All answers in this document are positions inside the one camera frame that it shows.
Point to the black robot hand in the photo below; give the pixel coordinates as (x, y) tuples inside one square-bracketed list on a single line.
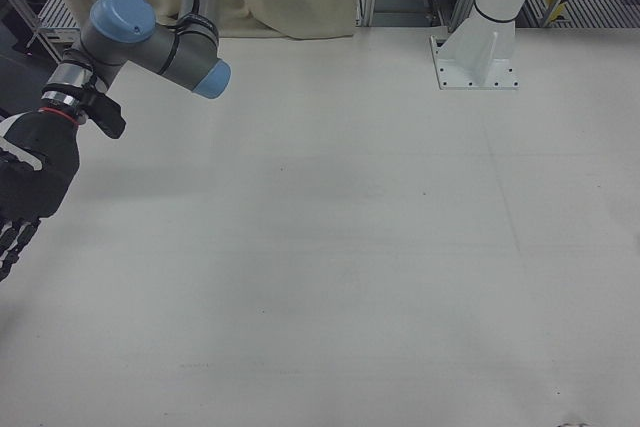
[(37, 167)]

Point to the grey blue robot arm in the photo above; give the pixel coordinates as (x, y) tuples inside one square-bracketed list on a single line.
[(165, 47)]

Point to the grey metal shelf rack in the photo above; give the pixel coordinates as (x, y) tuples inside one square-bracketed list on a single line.
[(50, 22)]

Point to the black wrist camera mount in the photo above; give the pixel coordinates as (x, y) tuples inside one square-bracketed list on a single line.
[(107, 114)]

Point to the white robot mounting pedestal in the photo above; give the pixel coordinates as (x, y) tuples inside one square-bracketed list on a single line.
[(492, 22)]

